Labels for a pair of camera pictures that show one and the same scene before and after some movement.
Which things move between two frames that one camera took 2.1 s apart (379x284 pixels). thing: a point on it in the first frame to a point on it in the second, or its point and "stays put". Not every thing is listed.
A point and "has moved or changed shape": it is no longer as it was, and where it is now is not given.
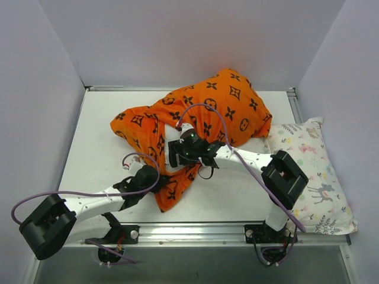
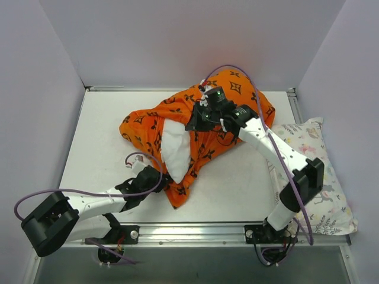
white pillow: x=170 y=134 has moved or changed shape
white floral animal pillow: x=324 y=207 stays put
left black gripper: x=163 y=182 stays put
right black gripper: x=174 y=152 to x=195 y=122
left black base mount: x=121 y=234 stays put
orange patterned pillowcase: x=224 y=108 has moved or changed shape
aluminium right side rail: x=294 y=104 stays put
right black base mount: x=265 y=234 stays put
